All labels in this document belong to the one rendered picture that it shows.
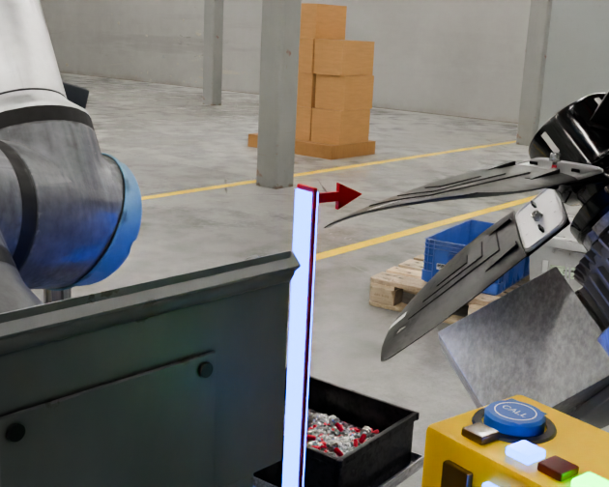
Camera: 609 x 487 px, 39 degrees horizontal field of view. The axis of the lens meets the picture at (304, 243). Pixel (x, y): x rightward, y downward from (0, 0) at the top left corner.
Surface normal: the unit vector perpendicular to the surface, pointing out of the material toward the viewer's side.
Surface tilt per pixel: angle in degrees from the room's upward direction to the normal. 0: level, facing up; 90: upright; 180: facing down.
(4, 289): 32
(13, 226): 92
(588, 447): 0
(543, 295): 55
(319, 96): 90
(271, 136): 90
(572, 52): 90
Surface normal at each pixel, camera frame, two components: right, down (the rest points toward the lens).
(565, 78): -0.63, 0.16
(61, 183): 0.79, -0.44
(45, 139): 0.47, -0.31
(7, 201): 0.87, -0.13
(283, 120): 0.77, 0.18
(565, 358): -0.21, -0.37
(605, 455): 0.04, -0.97
